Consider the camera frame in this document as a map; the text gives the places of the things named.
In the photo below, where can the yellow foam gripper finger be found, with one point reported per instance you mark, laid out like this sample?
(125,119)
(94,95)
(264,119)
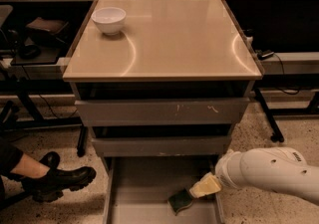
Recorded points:
(207,185)

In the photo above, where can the green and yellow sponge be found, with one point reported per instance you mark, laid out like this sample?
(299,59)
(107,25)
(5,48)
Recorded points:
(179,201)

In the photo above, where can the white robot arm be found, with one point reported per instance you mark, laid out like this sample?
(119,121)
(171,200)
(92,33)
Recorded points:
(278,169)

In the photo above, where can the grey middle drawer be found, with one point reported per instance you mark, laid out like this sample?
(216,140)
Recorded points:
(161,146)

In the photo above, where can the grey open bottom drawer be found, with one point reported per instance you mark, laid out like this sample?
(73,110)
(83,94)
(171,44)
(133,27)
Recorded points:
(139,188)

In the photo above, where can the grey top drawer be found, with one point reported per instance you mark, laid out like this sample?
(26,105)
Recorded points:
(161,112)

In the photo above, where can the grey drawer cabinet with counter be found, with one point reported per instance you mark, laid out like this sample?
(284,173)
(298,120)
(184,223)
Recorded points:
(167,50)

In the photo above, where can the black table leg right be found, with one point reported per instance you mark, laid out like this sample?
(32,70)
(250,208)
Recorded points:
(277,135)

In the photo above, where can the black table leg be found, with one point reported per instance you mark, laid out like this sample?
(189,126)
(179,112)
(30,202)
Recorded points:
(277,135)
(82,142)

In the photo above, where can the black table leg left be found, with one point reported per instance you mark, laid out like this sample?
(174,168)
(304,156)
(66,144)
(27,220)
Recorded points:
(82,142)

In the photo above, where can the black shoe behind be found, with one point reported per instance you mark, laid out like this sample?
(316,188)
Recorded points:
(51,159)

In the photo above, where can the black chunky shoe front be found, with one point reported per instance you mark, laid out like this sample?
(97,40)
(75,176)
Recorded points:
(50,187)

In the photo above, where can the white ceramic bowl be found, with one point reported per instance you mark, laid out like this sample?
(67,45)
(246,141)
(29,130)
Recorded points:
(109,20)

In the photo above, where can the person's leg in black trousers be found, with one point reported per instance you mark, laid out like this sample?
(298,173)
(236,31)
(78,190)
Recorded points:
(22,167)

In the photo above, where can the black device on left shelf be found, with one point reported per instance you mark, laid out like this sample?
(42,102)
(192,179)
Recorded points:
(42,43)

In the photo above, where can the small black adapter with cable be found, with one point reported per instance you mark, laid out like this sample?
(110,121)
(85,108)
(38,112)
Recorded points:
(263,55)

